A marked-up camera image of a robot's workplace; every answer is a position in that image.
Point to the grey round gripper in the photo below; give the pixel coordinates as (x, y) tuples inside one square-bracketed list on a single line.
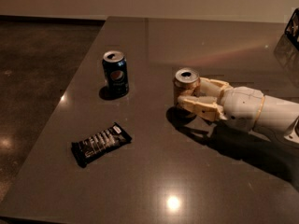
[(242, 104)]

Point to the orange soda can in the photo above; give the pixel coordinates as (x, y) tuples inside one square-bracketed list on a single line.
[(186, 82)]

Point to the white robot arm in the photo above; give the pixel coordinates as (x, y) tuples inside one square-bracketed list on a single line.
[(278, 119)]

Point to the blue Pepsi can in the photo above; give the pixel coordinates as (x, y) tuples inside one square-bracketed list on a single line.
[(115, 69)]

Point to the black candy bar wrapper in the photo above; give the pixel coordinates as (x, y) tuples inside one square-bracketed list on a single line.
[(101, 143)]

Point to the dark object at table edge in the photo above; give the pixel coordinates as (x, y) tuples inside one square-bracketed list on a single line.
[(292, 28)]

